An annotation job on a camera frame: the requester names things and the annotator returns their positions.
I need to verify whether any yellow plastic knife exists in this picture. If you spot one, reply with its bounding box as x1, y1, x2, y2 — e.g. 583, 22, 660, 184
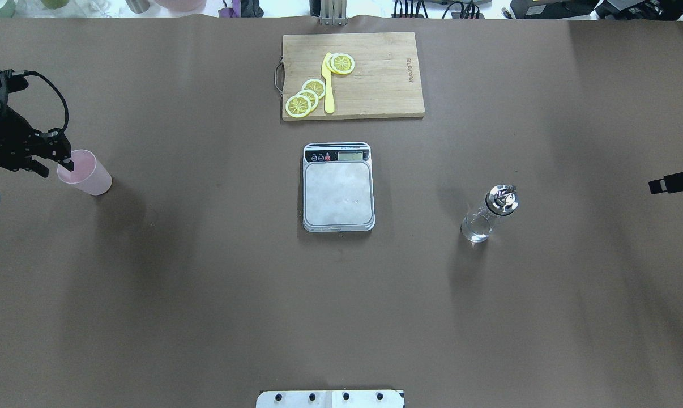
321, 52, 335, 114

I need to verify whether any pink plastic cup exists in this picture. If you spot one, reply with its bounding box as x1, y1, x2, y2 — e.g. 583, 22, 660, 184
56, 149, 113, 196

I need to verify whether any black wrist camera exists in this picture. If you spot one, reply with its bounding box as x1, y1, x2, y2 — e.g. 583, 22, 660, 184
0, 69, 29, 98

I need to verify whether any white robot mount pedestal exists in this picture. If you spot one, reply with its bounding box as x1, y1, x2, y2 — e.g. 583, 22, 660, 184
255, 389, 407, 407

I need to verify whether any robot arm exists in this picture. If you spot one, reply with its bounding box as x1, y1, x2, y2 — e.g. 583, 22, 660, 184
0, 100, 75, 178

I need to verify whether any glass sauce bottle metal spout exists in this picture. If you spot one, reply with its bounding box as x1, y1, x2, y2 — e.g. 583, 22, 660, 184
460, 184, 520, 243

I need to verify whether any wooden cutting board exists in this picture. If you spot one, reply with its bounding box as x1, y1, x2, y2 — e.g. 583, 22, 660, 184
280, 32, 425, 121

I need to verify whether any purple cloth bundle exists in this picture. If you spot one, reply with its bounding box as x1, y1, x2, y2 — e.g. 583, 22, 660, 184
218, 0, 242, 18

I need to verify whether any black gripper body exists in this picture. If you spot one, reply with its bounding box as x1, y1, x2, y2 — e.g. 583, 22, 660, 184
0, 110, 40, 171

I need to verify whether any middle lemon slice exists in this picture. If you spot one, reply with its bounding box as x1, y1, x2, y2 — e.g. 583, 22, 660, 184
296, 90, 319, 113

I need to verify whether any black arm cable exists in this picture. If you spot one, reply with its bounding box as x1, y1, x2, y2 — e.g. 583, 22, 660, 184
23, 70, 70, 133

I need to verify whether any aluminium frame post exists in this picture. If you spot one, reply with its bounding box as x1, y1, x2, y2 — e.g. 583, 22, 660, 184
317, 0, 348, 26

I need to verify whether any silver digital kitchen scale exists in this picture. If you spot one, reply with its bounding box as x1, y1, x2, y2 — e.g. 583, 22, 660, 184
302, 141, 375, 233

